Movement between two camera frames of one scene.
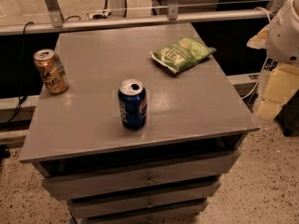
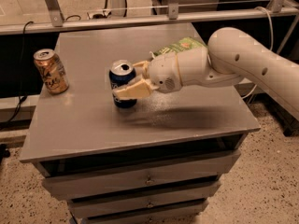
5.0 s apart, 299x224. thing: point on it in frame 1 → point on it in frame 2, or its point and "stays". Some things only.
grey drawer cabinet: x=145 y=129 stays
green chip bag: x=182 y=53 stays
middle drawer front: x=189 y=194 stays
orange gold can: x=51 y=70 stays
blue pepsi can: x=133 y=104 → x=122 y=72
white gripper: x=284 y=36 → x=163 y=73
